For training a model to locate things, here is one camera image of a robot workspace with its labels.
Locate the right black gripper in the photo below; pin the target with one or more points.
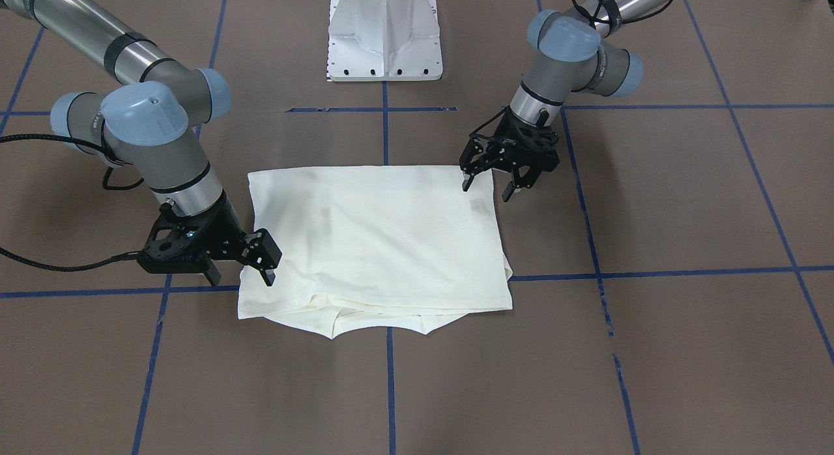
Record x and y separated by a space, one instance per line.
226 231

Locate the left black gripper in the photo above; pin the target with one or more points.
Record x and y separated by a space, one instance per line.
500 143

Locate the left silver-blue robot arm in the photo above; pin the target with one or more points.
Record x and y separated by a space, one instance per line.
571 55

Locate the cream long-sleeve cat shirt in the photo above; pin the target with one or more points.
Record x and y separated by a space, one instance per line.
376 246

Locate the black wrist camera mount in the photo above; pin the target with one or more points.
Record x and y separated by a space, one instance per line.
174 247

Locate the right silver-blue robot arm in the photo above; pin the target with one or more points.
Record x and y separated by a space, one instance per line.
148 123

